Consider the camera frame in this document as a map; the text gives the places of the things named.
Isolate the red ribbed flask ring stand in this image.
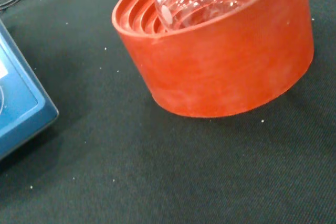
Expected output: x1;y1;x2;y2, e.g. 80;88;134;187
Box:
111;0;315;119

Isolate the black bench cloth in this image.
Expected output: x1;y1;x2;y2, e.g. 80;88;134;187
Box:
0;0;336;224

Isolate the blue base heater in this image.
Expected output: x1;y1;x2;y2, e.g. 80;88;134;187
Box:
0;19;59;161

